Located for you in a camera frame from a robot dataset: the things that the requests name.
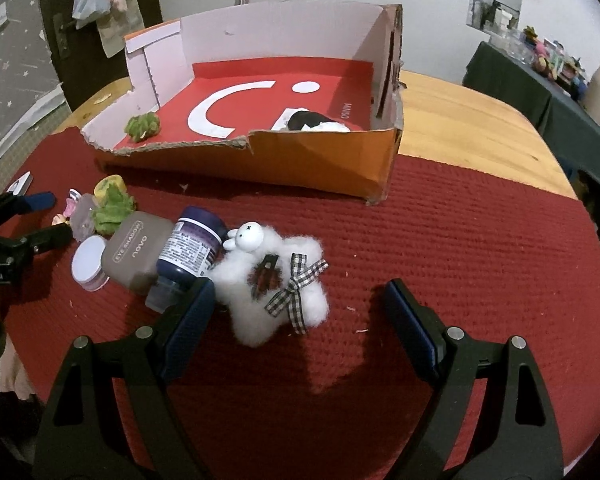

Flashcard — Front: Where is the small green fuzzy toy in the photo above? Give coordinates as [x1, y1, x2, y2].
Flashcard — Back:
[125, 112, 162, 143]

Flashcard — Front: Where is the white round jar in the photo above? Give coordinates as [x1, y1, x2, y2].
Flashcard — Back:
[71, 235, 110, 293]

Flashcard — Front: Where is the orange cardboard box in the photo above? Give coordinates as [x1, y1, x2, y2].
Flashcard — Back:
[81, 1, 406, 206]

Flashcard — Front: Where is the door handle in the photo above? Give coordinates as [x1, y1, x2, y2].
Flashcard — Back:
[54, 12, 81, 61]

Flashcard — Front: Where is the clear plastic capsule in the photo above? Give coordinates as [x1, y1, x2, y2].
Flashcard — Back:
[70, 194, 101, 241]

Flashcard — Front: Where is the clutter of small figurines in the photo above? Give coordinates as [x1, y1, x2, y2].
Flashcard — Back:
[490, 25, 588, 96]

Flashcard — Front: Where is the hanging plastic bag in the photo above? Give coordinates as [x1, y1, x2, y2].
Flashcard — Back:
[72, 0, 113, 30]

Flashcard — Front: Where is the green fuzzy plush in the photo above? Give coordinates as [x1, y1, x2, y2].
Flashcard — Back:
[91, 182, 137, 236]

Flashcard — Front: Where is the dark wooden door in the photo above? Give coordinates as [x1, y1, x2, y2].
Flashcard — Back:
[37, 0, 163, 111]

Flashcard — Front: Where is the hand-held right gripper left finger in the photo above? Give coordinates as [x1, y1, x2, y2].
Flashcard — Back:
[32, 277, 217, 480]

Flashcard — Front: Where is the dark blue bottle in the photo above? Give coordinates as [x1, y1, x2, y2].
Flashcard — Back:
[145, 205, 228, 313]

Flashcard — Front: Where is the black white bottle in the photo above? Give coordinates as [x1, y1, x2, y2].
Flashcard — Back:
[280, 109, 353, 134]

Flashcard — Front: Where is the grey eyeshadow case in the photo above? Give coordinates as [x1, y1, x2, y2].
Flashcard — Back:
[100, 211, 176, 296]

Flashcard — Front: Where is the beige hanging cloth bag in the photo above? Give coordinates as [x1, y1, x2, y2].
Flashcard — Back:
[97, 10, 143, 58]

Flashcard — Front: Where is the white square charger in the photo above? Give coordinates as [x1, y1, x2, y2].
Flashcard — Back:
[5, 171, 35, 196]

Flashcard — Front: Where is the white sheep plush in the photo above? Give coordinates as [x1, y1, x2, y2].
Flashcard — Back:
[211, 220, 331, 348]

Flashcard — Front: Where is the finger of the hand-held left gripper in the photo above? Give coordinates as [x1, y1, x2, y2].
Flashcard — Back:
[0, 192, 57, 231]
[15, 225, 74, 256]

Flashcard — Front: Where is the dark green tablecloth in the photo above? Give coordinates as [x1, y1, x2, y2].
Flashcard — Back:
[462, 40, 600, 171]

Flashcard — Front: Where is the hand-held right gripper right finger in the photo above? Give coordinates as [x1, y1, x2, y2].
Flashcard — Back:
[384, 279, 563, 480]

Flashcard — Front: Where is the red woven mat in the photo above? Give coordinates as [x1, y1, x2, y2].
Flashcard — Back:
[0, 125, 600, 480]

